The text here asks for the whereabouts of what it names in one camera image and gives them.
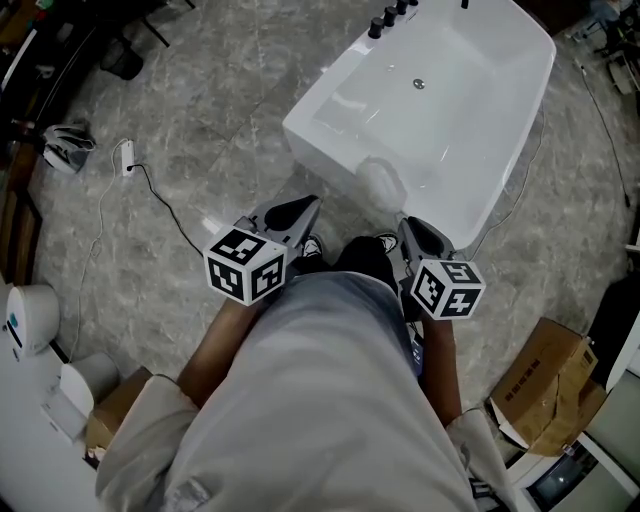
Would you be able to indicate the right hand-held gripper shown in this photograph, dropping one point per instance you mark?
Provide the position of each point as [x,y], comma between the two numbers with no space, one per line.
[447,290]

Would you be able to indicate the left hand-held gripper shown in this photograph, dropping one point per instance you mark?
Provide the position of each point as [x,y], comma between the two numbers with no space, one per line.
[245,265]

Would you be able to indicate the white fluffy duster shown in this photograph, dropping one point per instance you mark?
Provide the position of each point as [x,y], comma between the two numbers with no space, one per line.
[382,185]

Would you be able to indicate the white bathtub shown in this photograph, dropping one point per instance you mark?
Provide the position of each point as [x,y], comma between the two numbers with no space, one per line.
[440,140]

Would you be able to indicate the person's left forearm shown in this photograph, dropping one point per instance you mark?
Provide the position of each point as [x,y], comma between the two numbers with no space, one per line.
[220,350]

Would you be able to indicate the person's right forearm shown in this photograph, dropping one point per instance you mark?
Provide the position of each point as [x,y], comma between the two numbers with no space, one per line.
[442,370]

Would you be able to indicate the black and white sneaker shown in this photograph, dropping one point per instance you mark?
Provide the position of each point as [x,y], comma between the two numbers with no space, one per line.
[312,246]
[387,241]

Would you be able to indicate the person's black trousers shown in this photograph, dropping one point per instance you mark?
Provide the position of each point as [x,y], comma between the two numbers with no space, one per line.
[365,260]

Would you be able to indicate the person's grey shirt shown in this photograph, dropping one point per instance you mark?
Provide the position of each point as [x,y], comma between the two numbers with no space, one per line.
[310,400]

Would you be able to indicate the white power strip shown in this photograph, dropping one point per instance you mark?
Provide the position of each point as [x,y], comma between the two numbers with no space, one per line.
[128,157]

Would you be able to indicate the torn cardboard box red print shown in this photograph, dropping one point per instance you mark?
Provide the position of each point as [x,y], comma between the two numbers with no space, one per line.
[545,385]

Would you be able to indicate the black faucet knob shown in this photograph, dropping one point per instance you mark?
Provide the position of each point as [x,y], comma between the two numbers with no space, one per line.
[375,27]
[403,6]
[390,16]

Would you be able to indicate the black mesh wastebasket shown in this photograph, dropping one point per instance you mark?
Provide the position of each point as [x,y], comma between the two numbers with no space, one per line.
[121,60]

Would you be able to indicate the white and grey backpack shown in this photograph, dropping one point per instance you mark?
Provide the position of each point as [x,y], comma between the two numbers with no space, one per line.
[67,147]

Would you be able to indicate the white cylindrical container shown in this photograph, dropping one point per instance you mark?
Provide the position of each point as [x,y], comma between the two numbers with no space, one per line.
[92,380]

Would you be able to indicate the plain brown cardboard box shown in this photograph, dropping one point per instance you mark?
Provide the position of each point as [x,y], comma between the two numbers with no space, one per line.
[117,410]

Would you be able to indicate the white rounded appliance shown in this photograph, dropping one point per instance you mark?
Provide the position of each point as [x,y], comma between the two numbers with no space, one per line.
[32,320]

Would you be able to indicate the white appliance with glass door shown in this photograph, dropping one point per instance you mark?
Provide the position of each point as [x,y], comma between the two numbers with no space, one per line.
[575,480]

